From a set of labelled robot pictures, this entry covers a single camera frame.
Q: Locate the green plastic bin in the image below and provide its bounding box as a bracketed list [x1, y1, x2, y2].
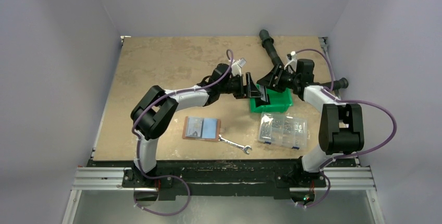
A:
[250, 89, 293, 113]

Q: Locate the clear plastic screw box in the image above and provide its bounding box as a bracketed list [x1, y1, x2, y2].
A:
[257, 113, 308, 150]

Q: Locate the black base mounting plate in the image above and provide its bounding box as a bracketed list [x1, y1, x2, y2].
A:
[120, 159, 357, 203]

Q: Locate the brown leather card holder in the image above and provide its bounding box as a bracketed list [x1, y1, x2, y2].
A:
[182, 116, 221, 142]

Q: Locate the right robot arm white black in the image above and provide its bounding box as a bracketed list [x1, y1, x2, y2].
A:
[257, 59, 364, 186]

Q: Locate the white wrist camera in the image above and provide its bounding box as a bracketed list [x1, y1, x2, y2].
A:
[231, 58, 247, 76]
[284, 51, 297, 73]

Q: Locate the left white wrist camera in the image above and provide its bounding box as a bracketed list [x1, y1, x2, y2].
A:
[231, 58, 247, 76]

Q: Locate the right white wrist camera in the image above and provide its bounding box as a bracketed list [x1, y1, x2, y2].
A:
[284, 51, 297, 73]

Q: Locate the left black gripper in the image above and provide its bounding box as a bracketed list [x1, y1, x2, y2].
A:
[219, 72, 262, 99]

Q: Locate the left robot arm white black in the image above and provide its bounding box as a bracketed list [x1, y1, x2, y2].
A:
[130, 64, 262, 187]

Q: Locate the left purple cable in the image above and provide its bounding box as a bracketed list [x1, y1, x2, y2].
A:
[131, 49, 235, 216]

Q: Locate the silver open-end wrench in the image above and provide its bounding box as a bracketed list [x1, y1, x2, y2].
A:
[218, 135, 252, 155]

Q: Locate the black corrugated hose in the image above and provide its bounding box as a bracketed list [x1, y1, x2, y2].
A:
[259, 29, 349, 93]

